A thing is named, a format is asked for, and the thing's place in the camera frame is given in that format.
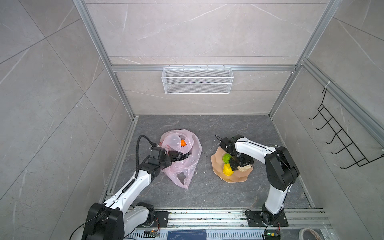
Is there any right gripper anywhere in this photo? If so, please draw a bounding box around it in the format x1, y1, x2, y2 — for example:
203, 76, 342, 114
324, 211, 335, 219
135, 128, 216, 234
227, 153, 253, 171

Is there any green fake fruit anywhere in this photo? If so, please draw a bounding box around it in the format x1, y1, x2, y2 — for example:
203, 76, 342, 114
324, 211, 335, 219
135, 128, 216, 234
222, 153, 232, 164

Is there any beige fake fruit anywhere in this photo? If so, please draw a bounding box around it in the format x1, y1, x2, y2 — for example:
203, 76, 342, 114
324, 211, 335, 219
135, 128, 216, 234
237, 165, 253, 172

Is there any yellow fake lemon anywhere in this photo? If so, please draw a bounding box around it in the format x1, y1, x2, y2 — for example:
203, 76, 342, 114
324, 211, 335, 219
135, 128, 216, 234
223, 164, 234, 177

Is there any pink plastic bag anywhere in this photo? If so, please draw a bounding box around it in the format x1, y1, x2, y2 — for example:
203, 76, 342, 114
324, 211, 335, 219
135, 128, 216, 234
160, 130, 202, 189

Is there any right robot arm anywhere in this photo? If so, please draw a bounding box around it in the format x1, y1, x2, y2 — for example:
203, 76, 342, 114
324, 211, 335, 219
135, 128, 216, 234
215, 135, 300, 226

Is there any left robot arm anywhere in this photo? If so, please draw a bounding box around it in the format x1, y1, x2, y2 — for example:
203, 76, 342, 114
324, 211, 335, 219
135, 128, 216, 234
82, 147, 172, 240

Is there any pink wavy plate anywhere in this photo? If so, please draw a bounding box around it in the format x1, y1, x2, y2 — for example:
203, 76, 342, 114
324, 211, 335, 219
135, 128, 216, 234
211, 147, 253, 183

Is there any roll of tape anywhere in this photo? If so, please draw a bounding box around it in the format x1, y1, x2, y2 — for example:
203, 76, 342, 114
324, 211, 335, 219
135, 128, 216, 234
299, 228, 322, 240

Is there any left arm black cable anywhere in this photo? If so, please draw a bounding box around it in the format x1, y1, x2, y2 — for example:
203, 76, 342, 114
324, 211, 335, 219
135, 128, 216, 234
134, 134, 157, 179

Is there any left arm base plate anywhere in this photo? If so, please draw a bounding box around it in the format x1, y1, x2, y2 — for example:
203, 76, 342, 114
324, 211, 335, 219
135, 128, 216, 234
138, 211, 170, 228

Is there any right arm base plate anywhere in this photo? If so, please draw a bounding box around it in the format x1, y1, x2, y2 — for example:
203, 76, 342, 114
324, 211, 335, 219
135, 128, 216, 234
244, 210, 289, 227

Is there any white wire mesh basket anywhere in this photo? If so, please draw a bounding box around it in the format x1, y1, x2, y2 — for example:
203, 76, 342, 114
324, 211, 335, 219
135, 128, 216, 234
162, 67, 234, 95

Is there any black wire hook rack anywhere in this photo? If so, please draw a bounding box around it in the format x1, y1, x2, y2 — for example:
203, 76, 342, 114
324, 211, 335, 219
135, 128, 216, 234
309, 88, 384, 170

